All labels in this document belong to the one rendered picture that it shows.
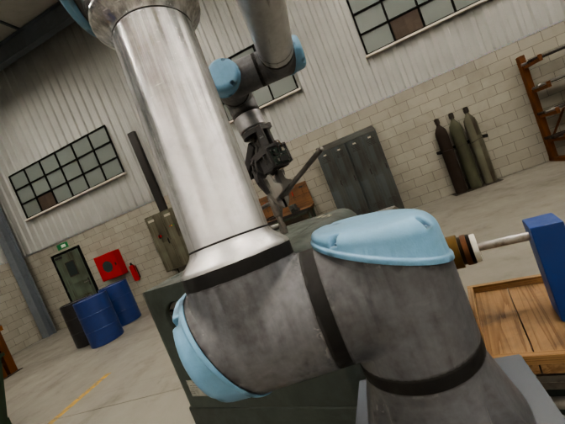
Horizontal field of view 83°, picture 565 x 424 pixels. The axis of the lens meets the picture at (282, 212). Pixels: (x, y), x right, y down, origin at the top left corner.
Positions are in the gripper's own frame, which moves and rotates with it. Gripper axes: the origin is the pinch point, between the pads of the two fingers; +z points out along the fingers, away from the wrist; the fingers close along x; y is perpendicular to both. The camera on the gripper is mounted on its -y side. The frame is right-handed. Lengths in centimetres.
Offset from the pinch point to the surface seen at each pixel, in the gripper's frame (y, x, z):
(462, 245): 26.2, 23.8, 27.8
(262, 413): -21, -20, 49
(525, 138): -134, 735, 52
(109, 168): -826, 173, -326
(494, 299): 21, 38, 49
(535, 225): 40, 30, 29
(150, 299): -39, -30, 9
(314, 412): -6, -14, 50
